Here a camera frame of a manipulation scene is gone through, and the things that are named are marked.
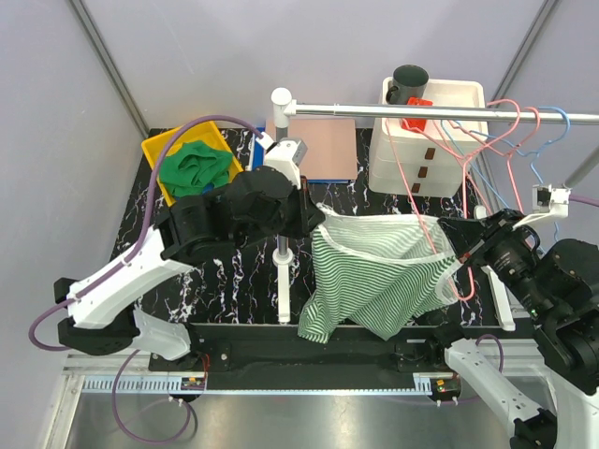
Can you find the white grey rack post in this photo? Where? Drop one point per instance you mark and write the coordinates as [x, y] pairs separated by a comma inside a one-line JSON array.
[[281, 98]]

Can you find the dark grey mug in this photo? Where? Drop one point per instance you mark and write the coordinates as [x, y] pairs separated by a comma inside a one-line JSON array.
[[408, 81]]

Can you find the light blue wire hanger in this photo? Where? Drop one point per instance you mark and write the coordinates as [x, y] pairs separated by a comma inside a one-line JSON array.
[[515, 149]]

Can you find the green white striped tank top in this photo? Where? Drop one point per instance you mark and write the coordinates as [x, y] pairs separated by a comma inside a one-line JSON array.
[[376, 271]]

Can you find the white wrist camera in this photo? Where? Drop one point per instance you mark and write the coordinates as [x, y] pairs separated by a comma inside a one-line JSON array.
[[550, 204], [285, 157]]

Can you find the metal clothes rail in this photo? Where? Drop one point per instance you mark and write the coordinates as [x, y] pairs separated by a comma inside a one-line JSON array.
[[438, 113]]

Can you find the blue framed pink board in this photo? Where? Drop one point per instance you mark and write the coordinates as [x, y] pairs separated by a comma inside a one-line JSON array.
[[331, 154]]

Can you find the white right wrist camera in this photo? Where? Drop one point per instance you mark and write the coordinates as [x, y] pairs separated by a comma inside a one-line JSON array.
[[550, 204]]

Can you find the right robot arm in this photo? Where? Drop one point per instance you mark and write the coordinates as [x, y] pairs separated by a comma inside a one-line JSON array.
[[560, 292]]

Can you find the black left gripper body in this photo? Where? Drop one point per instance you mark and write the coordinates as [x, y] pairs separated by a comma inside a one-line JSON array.
[[296, 222]]

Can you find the white rack foot bar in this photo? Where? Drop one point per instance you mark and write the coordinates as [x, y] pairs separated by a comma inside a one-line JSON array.
[[282, 262]]

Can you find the yellow plastic bin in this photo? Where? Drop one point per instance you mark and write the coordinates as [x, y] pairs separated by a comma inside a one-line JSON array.
[[209, 134]]

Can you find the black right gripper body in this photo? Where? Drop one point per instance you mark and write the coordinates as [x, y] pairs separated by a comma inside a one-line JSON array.
[[501, 226]]

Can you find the blue tank top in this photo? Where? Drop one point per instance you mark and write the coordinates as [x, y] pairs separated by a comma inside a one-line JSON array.
[[208, 189]]

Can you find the red plastic block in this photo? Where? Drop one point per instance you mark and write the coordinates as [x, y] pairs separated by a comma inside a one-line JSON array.
[[416, 125]]

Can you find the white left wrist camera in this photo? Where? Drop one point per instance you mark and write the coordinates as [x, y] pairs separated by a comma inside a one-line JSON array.
[[285, 157]]

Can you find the white drawer unit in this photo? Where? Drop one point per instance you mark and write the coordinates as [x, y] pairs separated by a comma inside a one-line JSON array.
[[402, 160]]

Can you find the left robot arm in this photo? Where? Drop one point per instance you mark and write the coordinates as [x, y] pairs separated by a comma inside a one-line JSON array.
[[102, 319]]

